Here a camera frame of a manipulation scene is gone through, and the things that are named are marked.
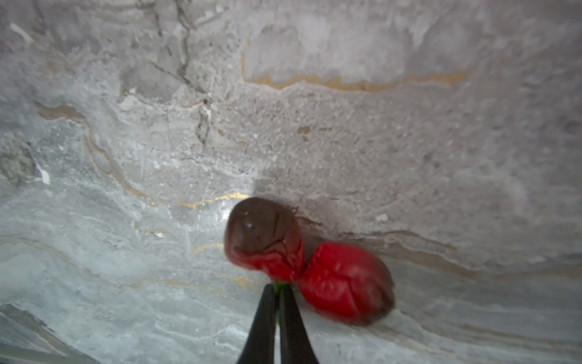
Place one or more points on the red cherry pair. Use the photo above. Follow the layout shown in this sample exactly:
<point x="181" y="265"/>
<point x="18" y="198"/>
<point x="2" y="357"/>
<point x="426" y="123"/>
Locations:
<point x="339" y="281"/>

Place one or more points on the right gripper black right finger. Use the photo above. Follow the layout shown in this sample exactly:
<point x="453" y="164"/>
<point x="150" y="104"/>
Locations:
<point x="295" y="347"/>

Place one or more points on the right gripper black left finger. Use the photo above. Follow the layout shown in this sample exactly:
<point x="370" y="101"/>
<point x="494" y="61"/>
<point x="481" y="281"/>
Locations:
<point x="259" y="346"/>

